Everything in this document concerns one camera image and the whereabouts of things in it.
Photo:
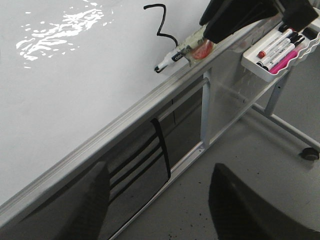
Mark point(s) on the grey metal pegboard stand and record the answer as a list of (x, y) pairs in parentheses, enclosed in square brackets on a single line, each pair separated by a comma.
[(263, 155)]

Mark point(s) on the white plastic marker tray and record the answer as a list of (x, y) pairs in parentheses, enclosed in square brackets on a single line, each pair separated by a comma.
[(249, 58)]

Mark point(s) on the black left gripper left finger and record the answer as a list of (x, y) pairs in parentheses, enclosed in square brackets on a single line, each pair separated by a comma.
[(225, 17)]

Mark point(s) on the black eraser block in tray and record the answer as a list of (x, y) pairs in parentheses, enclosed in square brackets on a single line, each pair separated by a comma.
[(310, 33)]

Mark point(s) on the black caster wheel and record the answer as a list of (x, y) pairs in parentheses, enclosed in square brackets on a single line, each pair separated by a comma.
[(310, 154)]

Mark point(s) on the white whiteboard with aluminium frame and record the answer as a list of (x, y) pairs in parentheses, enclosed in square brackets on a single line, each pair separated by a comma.
[(68, 69)]

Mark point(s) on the red capped white marker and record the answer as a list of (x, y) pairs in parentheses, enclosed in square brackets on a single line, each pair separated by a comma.
[(262, 53)]

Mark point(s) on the pink marker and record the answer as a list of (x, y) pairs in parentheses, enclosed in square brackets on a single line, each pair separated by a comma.
[(284, 62)]

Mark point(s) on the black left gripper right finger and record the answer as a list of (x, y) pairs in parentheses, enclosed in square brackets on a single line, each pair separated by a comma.
[(298, 14)]

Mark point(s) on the white black whiteboard marker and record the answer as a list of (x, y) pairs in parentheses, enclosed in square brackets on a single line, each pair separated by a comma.
[(194, 48)]

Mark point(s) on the black capped white marker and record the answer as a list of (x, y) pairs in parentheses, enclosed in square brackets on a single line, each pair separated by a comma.
[(275, 47)]

